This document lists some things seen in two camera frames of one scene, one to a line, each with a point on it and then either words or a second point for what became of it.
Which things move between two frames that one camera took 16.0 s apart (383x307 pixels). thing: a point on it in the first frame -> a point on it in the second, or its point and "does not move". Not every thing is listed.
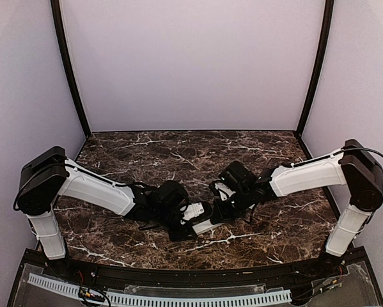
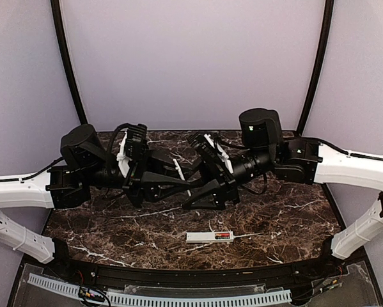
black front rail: (104, 272) does not move
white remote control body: (205, 226) -> (207, 237)
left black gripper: (181, 234) -> (141, 175)
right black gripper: (221, 214) -> (224, 184)
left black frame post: (61, 39) does not move
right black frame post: (327, 22) does not move
